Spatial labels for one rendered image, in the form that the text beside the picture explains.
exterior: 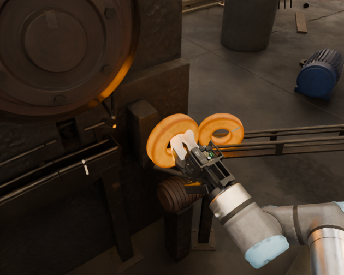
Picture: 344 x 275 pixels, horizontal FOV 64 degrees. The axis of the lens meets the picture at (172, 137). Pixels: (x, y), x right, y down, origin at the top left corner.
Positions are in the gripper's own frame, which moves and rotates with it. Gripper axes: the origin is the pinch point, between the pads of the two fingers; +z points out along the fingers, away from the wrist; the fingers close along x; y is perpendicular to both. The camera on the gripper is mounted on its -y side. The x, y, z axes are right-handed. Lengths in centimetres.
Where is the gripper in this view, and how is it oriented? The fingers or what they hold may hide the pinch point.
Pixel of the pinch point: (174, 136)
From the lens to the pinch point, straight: 74.3
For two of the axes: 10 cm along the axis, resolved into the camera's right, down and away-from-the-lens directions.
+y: 1.7, -5.8, -8.0
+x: -8.2, 3.6, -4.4
